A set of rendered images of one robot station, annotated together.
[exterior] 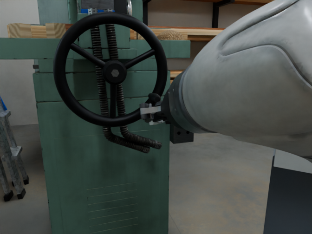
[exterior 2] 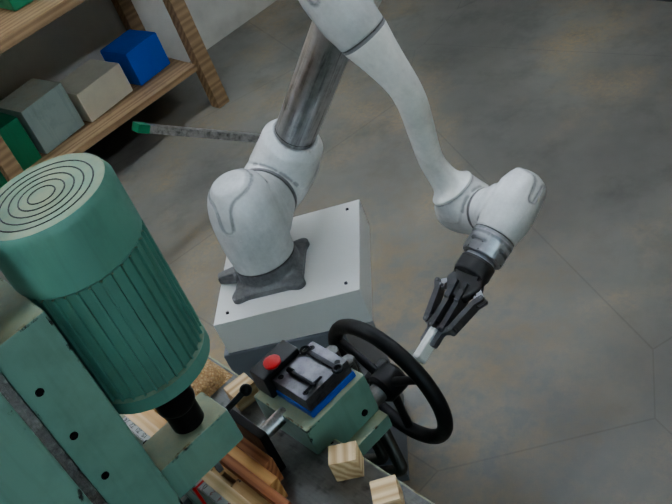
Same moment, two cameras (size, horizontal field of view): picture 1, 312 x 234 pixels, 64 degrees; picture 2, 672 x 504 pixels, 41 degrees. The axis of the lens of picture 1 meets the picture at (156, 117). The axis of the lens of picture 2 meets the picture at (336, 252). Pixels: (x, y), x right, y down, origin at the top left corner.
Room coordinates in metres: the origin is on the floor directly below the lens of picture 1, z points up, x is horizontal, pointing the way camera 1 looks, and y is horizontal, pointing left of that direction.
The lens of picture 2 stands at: (0.91, 1.22, 1.99)
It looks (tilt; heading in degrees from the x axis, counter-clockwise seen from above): 37 degrees down; 257
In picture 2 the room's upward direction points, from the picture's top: 23 degrees counter-clockwise
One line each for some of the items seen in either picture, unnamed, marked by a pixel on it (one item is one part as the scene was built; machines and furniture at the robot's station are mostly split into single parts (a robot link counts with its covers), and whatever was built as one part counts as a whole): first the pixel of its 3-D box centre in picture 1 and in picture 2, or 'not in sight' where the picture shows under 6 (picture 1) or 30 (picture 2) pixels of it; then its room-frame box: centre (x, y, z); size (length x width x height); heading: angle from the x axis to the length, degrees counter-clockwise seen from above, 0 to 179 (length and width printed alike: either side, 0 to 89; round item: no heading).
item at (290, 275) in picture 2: not in sight; (260, 265); (0.68, -0.52, 0.72); 0.22 x 0.18 x 0.06; 151
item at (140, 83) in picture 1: (100, 77); not in sight; (1.09, 0.24, 0.76); 0.57 x 0.45 x 0.09; 17
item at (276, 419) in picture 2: not in sight; (269, 427); (0.88, 0.19, 0.95); 0.09 x 0.07 x 0.09; 107
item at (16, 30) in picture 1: (20, 31); (388, 497); (0.78, 0.40, 0.92); 0.04 x 0.04 x 0.04; 69
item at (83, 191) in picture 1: (104, 162); not in sight; (1.09, 0.24, 0.36); 0.58 x 0.45 x 0.71; 17
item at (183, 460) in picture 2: not in sight; (190, 448); (0.99, 0.21, 1.03); 0.14 x 0.07 x 0.09; 17
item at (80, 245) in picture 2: not in sight; (101, 287); (0.97, 0.21, 1.35); 0.18 x 0.18 x 0.31
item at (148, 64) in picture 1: (103, 63); not in sight; (0.92, 0.19, 0.82); 0.40 x 0.21 x 0.04; 107
